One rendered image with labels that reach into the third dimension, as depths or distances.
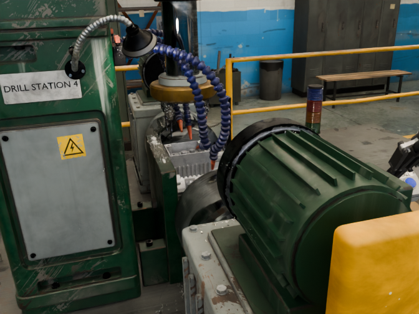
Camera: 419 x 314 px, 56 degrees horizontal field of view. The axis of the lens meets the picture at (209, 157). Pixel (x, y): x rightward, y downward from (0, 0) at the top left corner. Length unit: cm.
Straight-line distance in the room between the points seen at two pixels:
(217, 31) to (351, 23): 208
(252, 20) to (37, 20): 576
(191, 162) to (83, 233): 34
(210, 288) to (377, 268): 27
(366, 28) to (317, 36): 88
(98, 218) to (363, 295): 70
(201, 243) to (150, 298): 48
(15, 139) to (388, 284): 74
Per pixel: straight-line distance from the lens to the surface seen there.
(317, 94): 157
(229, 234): 67
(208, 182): 89
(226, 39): 638
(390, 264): 40
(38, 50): 87
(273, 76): 630
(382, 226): 38
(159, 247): 110
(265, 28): 660
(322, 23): 652
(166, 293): 114
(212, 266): 62
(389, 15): 719
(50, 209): 97
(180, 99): 100
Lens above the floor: 154
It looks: 22 degrees down
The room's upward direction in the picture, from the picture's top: 2 degrees counter-clockwise
